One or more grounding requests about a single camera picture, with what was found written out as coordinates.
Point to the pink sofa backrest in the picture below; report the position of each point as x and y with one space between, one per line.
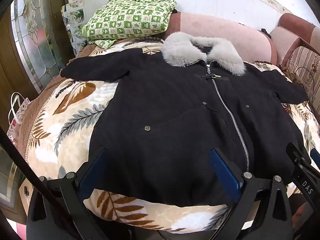
225 30

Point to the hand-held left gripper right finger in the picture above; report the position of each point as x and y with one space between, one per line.
225 175

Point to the wooden leaded-glass door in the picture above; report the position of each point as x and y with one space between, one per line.
32 35

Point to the green checked quilt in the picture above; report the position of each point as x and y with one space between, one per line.
125 17

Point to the floral gift bag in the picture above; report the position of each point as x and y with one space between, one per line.
72 22

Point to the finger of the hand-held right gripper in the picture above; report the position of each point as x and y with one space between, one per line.
316 157
298 161

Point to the small black object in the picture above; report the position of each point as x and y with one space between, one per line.
265 32

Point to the black fur-collar jacket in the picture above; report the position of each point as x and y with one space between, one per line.
162 130

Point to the reddish-brown sofa armrest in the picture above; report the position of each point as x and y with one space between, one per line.
295 21

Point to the striped floral cushion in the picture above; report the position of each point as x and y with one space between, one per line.
310 62

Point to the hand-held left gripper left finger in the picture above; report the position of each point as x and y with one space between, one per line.
93 170

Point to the leaf print plush blanket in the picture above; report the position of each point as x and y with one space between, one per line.
62 135

